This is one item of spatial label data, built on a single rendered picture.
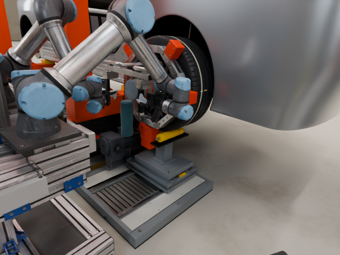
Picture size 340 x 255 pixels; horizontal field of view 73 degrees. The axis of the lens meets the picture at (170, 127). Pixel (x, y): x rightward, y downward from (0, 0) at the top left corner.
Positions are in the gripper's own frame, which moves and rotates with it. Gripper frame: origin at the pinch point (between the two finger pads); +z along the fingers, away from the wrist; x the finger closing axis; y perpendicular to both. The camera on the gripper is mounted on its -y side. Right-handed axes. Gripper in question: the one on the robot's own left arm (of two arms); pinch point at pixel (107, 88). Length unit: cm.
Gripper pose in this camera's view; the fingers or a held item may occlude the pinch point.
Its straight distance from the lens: 158.7
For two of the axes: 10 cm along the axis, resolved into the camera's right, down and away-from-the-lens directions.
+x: 10.0, 0.5, 0.6
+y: -0.6, 9.2, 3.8
